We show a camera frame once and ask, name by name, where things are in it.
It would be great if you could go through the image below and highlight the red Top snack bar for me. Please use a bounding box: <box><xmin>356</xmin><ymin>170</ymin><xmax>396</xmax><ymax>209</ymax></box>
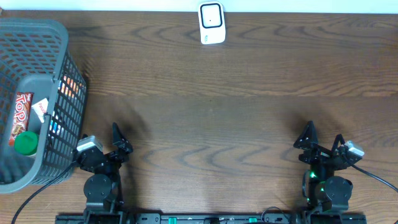
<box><xmin>8</xmin><ymin>92</ymin><xmax>34</xmax><ymax>146</ymax></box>

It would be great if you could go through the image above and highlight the white barcode scanner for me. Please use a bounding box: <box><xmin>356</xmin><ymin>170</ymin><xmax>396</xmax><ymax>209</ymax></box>
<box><xmin>198</xmin><ymin>1</ymin><xmax>226</xmax><ymax>45</ymax></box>

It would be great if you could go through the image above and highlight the green-lid seasoning jar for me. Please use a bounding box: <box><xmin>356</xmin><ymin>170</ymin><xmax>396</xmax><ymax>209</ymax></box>
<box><xmin>14</xmin><ymin>131</ymin><xmax>39</xmax><ymax>156</ymax></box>

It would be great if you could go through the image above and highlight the grey plastic mesh basket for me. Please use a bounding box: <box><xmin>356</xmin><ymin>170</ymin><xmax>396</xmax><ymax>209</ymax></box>
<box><xmin>1</xmin><ymin>18</ymin><xmax>87</xmax><ymax>194</ymax></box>

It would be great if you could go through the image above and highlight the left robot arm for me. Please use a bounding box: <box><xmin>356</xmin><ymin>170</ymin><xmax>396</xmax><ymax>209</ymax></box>
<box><xmin>73</xmin><ymin>123</ymin><xmax>134</xmax><ymax>223</ymax></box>

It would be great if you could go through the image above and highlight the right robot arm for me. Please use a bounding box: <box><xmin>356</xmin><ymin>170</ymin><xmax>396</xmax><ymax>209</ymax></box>
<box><xmin>294</xmin><ymin>121</ymin><xmax>353</xmax><ymax>223</ymax></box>

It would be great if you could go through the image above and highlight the white green-label small box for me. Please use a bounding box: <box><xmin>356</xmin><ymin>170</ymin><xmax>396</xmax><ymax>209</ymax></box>
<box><xmin>32</xmin><ymin>98</ymin><xmax>49</xmax><ymax>123</ymax></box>

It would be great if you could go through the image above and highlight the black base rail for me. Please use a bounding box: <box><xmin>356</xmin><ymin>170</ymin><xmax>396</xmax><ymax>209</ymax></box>
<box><xmin>55</xmin><ymin>212</ymin><xmax>368</xmax><ymax>224</ymax></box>

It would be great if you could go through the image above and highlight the orange snack packet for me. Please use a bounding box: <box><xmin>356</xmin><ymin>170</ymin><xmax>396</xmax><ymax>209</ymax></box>
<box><xmin>58</xmin><ymin>75</ymin><xmax>82</xmax><ymax>99</ymax></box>

